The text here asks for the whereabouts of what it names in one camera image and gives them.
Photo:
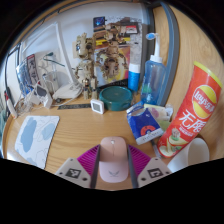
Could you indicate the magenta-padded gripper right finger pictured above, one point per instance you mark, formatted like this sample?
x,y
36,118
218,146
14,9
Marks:
x,y
151,171

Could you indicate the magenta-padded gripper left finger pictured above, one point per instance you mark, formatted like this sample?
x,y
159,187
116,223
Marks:
x,y
75,172

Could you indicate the pink computer mouse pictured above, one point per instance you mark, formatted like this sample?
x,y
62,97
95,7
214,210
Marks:
x,y
113,160

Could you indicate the white blue-cloud mouse pad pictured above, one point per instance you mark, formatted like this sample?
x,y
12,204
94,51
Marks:
x,y
35,138

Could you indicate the dark pen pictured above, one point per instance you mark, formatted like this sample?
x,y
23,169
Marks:
x,y
155,149

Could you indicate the blue tissue packet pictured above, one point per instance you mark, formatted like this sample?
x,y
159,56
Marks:
x,y
144,126

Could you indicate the white printed mug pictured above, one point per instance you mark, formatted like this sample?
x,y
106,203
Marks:
x,y
195,155

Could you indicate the pale snack packet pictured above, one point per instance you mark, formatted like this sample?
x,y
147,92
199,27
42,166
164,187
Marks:
x,y
160,113

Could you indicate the black ruler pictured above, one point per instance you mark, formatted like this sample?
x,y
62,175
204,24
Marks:
x,y
74,106

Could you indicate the small white desk clock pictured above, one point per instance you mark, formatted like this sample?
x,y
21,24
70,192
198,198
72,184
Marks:
x,y
97,106

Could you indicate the red chips can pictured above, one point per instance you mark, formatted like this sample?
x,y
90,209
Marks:
x,y
191,113

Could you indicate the green round tin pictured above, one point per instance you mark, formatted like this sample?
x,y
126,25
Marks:
x,y
115,98

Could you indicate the white power adapter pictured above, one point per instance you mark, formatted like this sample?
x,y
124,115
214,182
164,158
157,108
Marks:
x,y
42,95

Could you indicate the blue spray bottle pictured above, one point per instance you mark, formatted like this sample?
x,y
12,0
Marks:
x,y
152,80

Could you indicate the small blue white bottle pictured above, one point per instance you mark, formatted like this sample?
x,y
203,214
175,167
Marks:
x,y
134,78

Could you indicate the printed figure box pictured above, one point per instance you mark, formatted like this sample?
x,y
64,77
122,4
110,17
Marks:
x,y
115,50

